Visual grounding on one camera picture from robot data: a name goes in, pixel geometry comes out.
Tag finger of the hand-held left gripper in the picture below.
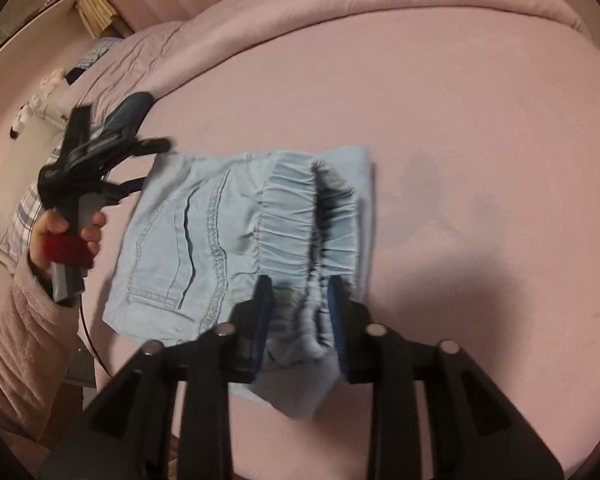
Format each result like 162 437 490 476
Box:
100 176 148 206
97 136 175 162

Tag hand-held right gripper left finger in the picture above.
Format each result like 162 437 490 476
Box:
40 275 276 480

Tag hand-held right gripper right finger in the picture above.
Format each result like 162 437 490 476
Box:
327 276 563 480

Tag white plush toy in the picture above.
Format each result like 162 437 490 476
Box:
7 67 66 141

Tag black cable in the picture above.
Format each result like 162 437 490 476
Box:
75 297 114 379

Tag yellowish striped object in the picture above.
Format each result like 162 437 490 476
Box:
76 0 119 32

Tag person's left forearm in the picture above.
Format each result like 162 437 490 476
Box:
0 250 88 442

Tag person's left hand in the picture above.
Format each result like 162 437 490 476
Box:
27 207 108 281

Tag light blue denim pants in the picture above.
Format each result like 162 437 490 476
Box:
102 145 378 421

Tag plaid pillow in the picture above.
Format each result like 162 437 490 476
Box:
0 179 47 267

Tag white cabinet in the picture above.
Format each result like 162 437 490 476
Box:
0 0 87 72

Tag blue plaid cloth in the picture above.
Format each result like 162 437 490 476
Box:
67 35 127 84

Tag pink bed sheet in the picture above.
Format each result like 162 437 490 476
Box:
0 5 600 480

